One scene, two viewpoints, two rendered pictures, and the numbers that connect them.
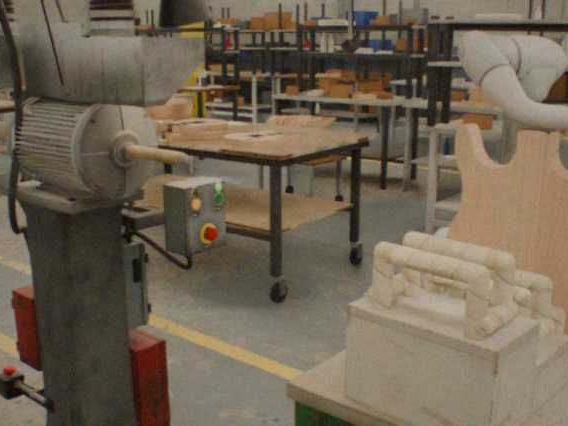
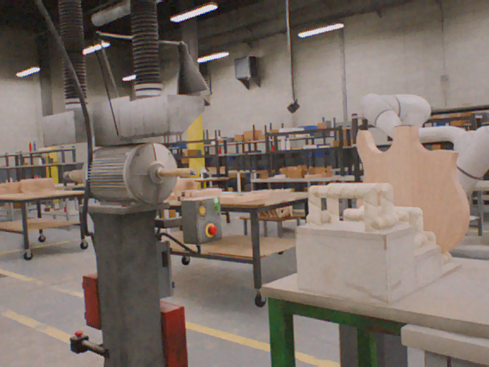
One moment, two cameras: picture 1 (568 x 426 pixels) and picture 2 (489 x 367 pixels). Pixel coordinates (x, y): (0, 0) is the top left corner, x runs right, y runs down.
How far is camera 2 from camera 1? 0.33 m
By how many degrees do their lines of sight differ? 12
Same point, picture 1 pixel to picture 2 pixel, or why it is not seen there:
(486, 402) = (382, 269)
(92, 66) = (137, 116)
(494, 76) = (383, 116)
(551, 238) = (420, 189)
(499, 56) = (386, 105)
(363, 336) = (306, 245)
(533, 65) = (409, 110)
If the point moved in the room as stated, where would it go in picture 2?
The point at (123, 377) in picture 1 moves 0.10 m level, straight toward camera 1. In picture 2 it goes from (156, 331) to (157, 339)
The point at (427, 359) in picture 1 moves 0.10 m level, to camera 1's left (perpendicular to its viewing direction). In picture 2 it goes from (344, 250) to (304, 251)
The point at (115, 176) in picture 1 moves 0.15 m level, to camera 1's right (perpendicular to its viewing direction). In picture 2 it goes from (151, 189) to (188, 187)
